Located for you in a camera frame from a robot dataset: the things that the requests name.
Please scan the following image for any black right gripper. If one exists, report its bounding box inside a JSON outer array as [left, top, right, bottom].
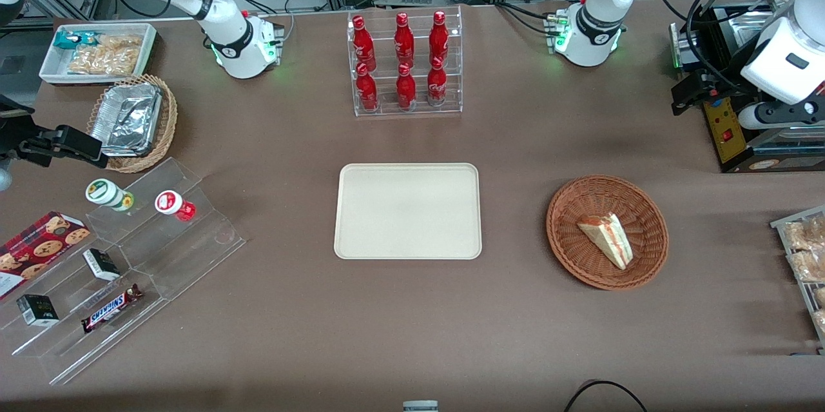
[[0, 95, 108, 169]]

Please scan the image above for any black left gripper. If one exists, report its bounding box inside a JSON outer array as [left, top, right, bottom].
[[672, 69, 748, 117]]

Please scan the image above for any triangular sandwich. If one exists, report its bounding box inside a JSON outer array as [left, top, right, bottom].
[[577, 213, 634, 270]]

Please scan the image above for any oval light wicker basket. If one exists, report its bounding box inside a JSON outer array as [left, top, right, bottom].
[[86, 74, 179, 174]]

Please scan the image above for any round brown wicker basket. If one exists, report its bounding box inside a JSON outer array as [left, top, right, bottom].
[[546, 174, 670, 291]]

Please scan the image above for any grey metal bread tray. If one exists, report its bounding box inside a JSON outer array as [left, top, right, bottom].
[[770, 206, 825, 356]]

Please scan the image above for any beige rectangular tray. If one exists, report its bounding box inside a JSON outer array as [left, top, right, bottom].
[[333, 162, 483, 261]]

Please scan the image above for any grey metal block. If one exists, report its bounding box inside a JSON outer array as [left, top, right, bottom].
[[668, 22, 704, 71]]

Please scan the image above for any green lid yogurt cup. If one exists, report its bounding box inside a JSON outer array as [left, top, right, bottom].
[[85, 178, 135, 213]]

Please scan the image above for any silver foil container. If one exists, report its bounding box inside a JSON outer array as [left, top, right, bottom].
[[89, 82, 163, 158]]

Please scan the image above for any black box with yellow panel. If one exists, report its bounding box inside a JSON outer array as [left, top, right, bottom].
[[683, 3, 825, 174]]

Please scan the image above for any steel food pan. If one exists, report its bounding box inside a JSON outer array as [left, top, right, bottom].
[[721, 17, 777, 59]]

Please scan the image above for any white rectangular snack bin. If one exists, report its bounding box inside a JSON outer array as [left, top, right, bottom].
[[39, 23, 158, 86]]

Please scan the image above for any clear bag of crackers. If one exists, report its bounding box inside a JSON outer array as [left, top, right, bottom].
[[67, 34, 144, 76]]

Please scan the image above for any red lid yogurt cup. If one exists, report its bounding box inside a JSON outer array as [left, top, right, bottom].
[[155, 190, 197, 222]]

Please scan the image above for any red cookie box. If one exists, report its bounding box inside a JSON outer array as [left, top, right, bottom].
[[0, 211, 91, 301]]

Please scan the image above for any teal snack packet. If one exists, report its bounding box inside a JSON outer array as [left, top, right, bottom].
[[53, 30, 97, 50]]

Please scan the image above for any small black carton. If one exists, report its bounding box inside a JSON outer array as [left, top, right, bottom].
[[16, 294, 60, 326], [82, 248, 121, 282]]

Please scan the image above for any clear acrylic stepped shelf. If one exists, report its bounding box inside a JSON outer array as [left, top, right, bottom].
[[0, 157, 247, 386]]

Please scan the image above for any snickers chocolate bar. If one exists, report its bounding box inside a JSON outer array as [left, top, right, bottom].
[[81, 284, 144, 334]]

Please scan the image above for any wrapped bread pack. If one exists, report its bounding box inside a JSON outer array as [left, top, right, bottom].
[[788, 250, 825, 284], [783, 217, 825, 251]]

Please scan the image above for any red cola bottle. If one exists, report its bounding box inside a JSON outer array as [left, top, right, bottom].
[[427, 56, 447, 107], [429, 10, 450, 66], [356, 63, 379, 112], [394, 12, 416, 68], [352, 15, 377, 71], [396, 63, 417, 110]]

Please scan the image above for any clear acrylic bottle rack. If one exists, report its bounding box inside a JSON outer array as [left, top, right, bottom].
[[347, 6, 463, 118]]

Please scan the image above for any black cable loop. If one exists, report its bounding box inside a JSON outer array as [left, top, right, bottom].
[[564, 380, 648, 412]]

